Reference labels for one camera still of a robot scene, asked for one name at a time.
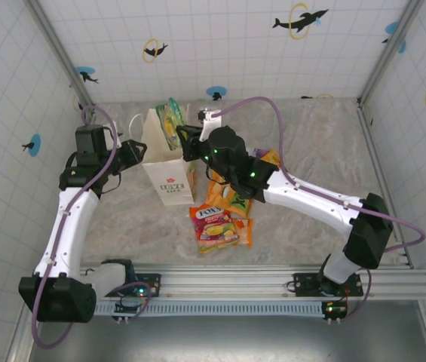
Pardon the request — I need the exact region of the large dolphin ring wall sticker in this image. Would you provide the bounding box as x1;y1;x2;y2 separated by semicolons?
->
271;2;329;41

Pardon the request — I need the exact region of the small dolphin ring wall sticker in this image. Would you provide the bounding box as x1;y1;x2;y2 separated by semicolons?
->
143;38;169;63

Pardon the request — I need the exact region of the blue circle fish wall sticker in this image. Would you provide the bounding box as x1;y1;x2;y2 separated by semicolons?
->
205;85;228;102

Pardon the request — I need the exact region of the yellow chips bag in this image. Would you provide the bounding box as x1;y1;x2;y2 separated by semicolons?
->
260;149;282;167

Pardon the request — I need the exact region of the green white lime snack bag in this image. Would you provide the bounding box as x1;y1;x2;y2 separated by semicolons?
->
155;97;188;152

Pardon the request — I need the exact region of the green black lettered snack bag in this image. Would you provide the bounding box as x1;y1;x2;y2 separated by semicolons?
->
230;192;254;219

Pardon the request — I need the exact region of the grey metal panel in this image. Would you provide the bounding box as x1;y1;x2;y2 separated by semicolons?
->
27;301;426;362

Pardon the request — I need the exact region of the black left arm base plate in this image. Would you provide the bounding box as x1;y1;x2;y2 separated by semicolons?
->
121;271;162;299

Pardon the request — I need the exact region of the orange Fox's candy bag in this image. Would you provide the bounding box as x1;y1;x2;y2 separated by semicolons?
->
188;204;241;256

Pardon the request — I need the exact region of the aluminium mounting rail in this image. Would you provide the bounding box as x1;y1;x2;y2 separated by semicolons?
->
26;263;426;302

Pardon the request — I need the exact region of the blue oval fish wall sticker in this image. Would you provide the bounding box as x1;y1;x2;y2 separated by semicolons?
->
22;133;42;158

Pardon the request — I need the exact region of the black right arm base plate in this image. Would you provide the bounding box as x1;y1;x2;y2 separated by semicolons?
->
293;271;363;298

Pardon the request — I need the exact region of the white flower print paper bag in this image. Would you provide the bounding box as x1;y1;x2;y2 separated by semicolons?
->
128;105;199;207

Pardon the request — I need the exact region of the orange chips bag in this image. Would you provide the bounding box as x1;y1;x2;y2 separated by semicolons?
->
206;179;252;213

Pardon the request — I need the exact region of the white slotted cable duct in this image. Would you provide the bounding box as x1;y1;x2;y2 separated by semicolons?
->
91;301;325;317

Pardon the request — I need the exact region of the small orange clear snack packet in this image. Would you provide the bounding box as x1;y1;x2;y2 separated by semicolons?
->
232;217;254;249

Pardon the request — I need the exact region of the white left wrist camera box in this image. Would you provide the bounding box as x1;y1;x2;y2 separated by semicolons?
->
196;107;223;141

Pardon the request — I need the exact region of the blue circle shark wall sticker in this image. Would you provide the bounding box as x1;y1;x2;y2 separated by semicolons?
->
75;66;100;84

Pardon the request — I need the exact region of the blue patch wall sticker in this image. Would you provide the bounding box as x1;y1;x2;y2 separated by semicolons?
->
382;20;408;54

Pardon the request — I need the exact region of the aluminium corner post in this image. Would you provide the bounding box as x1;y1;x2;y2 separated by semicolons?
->
23;0;97;114
357;0;424;106

